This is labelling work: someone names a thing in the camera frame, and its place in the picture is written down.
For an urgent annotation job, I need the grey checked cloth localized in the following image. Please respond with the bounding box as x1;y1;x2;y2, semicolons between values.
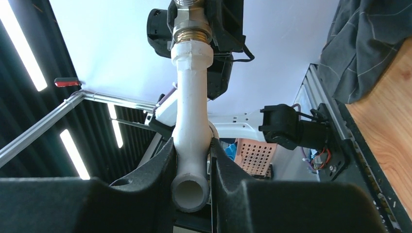
318;0;412;104

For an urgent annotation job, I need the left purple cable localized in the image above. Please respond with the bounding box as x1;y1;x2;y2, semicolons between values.
151;82;318;171

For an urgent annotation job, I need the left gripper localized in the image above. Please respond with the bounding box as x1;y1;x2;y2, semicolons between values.
167;0;247;54

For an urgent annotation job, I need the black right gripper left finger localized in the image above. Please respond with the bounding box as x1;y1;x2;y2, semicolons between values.
0;139;176;233

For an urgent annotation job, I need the red clamp handle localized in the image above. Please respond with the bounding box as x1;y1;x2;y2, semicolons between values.
54;77;82;87

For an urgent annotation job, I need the metal tee pipe fitting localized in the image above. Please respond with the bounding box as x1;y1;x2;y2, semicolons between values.
172;0;212;44

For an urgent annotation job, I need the white plastic water faucet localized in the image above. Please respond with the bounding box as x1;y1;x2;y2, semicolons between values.
172;40;213;213

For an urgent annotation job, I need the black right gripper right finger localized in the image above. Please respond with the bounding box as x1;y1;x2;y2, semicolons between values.
210;138;386;233

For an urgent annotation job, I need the pink perforated basket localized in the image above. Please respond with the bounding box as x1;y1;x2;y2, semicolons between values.
234;138;277;177

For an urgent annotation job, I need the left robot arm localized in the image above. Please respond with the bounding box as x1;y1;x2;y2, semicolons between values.
147;0;331;150

